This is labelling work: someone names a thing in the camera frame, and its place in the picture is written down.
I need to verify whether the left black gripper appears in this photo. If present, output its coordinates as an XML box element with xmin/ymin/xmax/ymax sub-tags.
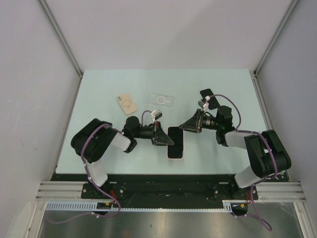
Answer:
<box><xmin>133</xmin><ymin>121</ymin><xmax>174</xmax><ymax>146</ymax></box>

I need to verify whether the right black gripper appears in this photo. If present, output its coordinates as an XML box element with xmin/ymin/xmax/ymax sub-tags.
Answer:
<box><xmin>179</xmin><ymin>109</ymin><xmax>221</xmax><ymax>133</ymax></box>

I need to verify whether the pink phone case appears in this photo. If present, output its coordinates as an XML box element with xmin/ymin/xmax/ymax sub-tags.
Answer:
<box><xmin>166</xmin><ymin>125</ymin><xmax>186</xmax><ymax>161</ymax></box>

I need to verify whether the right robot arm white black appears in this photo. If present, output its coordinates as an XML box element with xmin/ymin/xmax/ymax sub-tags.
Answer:
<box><xmin>179</xmin><ymin>106</ymin><xmax>291</xmax><ymax>199</ymax></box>

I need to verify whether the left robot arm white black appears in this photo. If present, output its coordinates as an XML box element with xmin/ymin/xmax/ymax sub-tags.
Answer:
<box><xmin>71</xmin><ymin>116</ymin><xmax>174</xmax><ymax>198</ymax></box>

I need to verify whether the black phone far right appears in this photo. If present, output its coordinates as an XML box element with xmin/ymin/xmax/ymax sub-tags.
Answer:
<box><xmin>200</xmin><ymin>88</ymin><xmax>220</xmax><ymax>110</ymax></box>

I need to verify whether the clear magsafe phone case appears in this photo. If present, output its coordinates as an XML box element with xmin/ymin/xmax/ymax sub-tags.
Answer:
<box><xmin>147</xmin><ymin>93</ymin><xmax>174</xmax><ymax>107</ymax></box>

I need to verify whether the beige magsafe phone case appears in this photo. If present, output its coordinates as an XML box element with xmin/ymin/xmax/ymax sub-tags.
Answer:
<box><xmin>116</xmin><ymin>93</ymin><xmax>137</xmax><ymax>115</ymax></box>

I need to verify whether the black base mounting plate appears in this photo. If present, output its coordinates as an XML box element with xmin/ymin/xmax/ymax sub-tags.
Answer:
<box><xmin>51</xmin><ymin>174</ymin><xmax>258</xmax><ymax>207</ymax></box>

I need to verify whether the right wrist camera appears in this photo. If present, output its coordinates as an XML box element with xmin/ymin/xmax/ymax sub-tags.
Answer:
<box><xmin>198</xmin><ymin>99</ymin><xmax>209</xmax><ymax>111</ymax></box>

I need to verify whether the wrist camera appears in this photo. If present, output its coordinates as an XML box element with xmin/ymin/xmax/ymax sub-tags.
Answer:
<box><xmin>151</xmin><ymin>110</ymin><xmax>162</xmax><ymax>121</ymax></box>
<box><xmin>198</xmin><ymin>99</ymin><xmax>209</xmax><ymax>111</ymax></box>

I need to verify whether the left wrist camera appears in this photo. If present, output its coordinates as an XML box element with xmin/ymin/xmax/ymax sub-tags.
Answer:
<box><xmin>151</xmin><ymin>110</ymin><xmax>162</xmax><ymax>121</ymax></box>

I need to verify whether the white slotted cable duct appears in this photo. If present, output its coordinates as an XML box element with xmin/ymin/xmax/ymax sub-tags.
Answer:
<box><xmin>46</xmin><ymin>200</ymin><xmax>247</xmax><ymax>212</ymax></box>

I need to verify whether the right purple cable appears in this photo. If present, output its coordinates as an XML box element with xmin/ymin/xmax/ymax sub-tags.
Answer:
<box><xmin>205</xmin><ymin>94</ymin><xmax>280</xmax><ymax>232</ymax></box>

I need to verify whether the right aluminium corner post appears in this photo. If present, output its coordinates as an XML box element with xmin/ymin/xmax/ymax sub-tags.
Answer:
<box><xmin>253</xmin><ymin>0</ymin><xmax>301</xmax><ymax>77</ymax></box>

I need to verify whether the aluminium corner post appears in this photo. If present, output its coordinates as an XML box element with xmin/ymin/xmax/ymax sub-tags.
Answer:
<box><xmin>36</xmin><ymin>0</ymin><xmax>83</xmax><ymax>79</ymax></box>
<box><xmin>253</xmin><ymin>0</ymin><xmax>301</xmax><ymax>77</ymax></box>

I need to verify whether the left aluminium corner post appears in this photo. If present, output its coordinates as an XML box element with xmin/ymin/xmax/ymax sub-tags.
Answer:
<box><xmin>36</xmin><ymin>0</ymin><xmax>83</xmax><ymax>79</ymax></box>

